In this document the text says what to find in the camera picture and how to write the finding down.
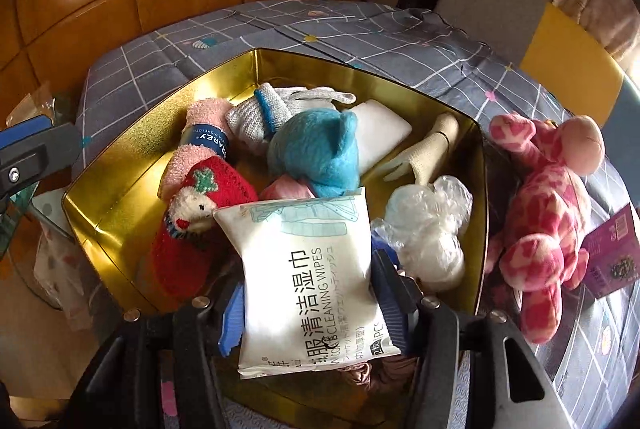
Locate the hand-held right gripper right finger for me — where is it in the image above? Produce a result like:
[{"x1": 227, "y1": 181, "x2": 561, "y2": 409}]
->
[{"x1": 370, "y1": 249, "x2": 576, "y2": 429}]

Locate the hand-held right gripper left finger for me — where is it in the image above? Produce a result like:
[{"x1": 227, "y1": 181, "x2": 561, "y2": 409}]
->
[{"x1": 60, "y1": 281, "x2": 248, "y2": 429}]

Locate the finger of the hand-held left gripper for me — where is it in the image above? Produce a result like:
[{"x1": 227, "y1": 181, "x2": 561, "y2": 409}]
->
[{"x1": 0, "y1": 115, "x2": 83, "y2": 210}]

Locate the white wet wipes pack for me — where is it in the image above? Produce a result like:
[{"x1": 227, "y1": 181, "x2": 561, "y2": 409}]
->
[{"x1": 212, "y1": 188, "x2": 403, "y2": 380}]

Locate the gold tin box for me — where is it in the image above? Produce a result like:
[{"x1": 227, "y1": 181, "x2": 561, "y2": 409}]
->
[{"x1": 61, "y1": 48, "x2": 488, "y2": 415}]

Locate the red plush strawberry sock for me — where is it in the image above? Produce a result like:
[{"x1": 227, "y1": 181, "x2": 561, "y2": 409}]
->
[{"x1": 150, "y1": 156, "x2": 260, "y2": 302}]

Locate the pink cloth hat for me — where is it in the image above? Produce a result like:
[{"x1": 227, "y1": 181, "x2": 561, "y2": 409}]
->
[{"x1": 259, "y1": 174, "x2": 316, "y2": 202}]

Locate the beige knit cloth bundle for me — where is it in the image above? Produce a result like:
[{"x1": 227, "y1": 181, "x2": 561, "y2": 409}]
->
[{"x1": 382, "y1": 113, "x2": 461, "y2": 185}]

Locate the pink fluffy towel roll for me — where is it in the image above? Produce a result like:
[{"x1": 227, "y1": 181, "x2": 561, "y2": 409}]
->
[{"x1": 157, "y1": 98, "x2": 233, "y2": 200}]

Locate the blue plush toy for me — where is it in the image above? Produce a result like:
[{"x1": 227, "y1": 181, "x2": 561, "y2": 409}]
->
[{"x1": 266, "y1": 108, "x2": 362, "y2": 200}]

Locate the white soap bar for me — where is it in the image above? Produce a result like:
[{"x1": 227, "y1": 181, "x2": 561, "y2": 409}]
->
[{"x1": 345, "y1": 102, "x2": 413, "y2": 170}]

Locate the grey knit sock bundle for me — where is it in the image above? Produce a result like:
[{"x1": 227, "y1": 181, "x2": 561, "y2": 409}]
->
[{"x1": 224, "y1": 83, "x2": 357, "y2": 155}]

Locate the brown striped cloth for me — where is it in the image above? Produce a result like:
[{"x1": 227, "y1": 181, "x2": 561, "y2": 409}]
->
[{"x1": 340, "y1": 354, "x2": 418, "y2": 390}]

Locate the white printed plastic bag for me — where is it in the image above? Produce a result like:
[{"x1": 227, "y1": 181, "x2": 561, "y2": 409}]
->
[{"x1": 27, "y1": 189, "x2": 96, "y2": 335}]

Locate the pink spotted plush giraffe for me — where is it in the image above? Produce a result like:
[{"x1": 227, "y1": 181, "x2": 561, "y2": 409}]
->
[{"x1": 484, "y1": 112, "x2": 606, "y2": 345}]

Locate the purple cardboard box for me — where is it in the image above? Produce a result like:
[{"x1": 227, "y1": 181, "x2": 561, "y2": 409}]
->
[{"x1": 582, "y1": 204, "x2": 640, "y2": 300}]

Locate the grey yellow blue headboard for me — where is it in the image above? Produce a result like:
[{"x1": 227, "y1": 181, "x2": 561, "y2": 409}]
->
[{"x1": 435, "y1": 0, "x2": 640, "y2": 130}]

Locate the pink patterned curtain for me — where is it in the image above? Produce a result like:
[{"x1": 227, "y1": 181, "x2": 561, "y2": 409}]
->
[{"x1": 552, "y1": 0, "x2": 640, "y2": 65}]

